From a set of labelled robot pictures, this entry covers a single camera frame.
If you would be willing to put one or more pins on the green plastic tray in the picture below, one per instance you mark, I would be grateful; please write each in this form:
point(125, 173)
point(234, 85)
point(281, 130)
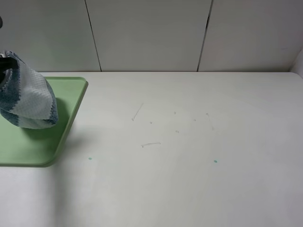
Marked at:
point(40, 148)

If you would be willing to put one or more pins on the blue white striped towel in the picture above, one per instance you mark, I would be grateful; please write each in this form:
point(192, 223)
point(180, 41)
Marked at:
point(26, 98)

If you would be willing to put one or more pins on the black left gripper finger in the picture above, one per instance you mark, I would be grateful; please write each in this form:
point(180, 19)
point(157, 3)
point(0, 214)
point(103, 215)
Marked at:
point(7, 63)

